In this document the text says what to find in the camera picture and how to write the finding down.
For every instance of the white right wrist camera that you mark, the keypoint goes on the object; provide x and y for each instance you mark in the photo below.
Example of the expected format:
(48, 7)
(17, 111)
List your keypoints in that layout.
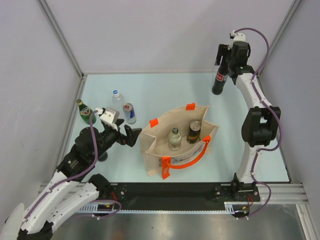
(237, 36)

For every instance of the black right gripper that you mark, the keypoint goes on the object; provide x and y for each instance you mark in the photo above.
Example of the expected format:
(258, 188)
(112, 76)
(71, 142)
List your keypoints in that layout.
(223, 50)

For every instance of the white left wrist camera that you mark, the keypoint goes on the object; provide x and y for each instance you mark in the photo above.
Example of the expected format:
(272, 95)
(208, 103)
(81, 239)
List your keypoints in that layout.
(108, 116)

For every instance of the beige canvas tote bag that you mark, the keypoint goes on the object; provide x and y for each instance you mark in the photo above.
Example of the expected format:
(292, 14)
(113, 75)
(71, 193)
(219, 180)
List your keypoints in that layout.
(158, 157)

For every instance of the clear glass bottle green cap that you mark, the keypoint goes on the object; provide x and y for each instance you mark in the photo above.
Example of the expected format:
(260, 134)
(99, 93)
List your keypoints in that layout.
(174, 139)

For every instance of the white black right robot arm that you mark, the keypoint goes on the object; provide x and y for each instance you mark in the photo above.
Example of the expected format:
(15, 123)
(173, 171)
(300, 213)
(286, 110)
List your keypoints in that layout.
(261, 123)

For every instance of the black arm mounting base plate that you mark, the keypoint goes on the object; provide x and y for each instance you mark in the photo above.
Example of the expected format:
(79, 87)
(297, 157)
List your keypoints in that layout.
(222, 192)

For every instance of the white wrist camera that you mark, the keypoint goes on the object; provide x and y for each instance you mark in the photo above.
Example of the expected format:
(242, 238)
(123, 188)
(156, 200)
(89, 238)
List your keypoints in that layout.
(108, 116)
(237, 36)

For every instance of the clear plastic water bottle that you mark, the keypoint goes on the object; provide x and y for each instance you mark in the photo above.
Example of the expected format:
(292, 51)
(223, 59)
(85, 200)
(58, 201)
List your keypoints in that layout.
(118, 100)

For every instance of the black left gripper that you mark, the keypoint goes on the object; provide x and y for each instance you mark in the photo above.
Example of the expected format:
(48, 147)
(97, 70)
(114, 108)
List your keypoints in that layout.
(132, 135)

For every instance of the right aluminium corner post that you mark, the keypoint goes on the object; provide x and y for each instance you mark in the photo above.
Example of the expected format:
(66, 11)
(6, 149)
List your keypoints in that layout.
(281, 31)

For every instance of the glass cola bottle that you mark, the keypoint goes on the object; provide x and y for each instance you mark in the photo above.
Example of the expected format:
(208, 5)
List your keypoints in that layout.
(220, 79)

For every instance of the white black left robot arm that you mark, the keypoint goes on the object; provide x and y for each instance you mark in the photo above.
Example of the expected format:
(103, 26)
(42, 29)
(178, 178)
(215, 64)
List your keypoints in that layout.
(49, 210)

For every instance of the blue white drink can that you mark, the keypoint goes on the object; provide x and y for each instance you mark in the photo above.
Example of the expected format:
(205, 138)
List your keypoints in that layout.
(129, 113)

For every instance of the left aluminium corner post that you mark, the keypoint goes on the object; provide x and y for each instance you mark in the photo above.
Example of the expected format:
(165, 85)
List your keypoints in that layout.
(53, 23)

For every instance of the aluminium corner post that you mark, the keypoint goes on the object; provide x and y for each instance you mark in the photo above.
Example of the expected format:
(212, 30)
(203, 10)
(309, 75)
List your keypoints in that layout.
(281, 31)
(53, 23)

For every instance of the black gold drink can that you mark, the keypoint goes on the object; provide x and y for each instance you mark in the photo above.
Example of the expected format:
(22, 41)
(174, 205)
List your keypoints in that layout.
(194, 132)

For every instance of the aluminium frame rail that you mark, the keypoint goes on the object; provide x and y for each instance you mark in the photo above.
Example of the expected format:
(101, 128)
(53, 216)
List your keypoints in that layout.
(274, 194)

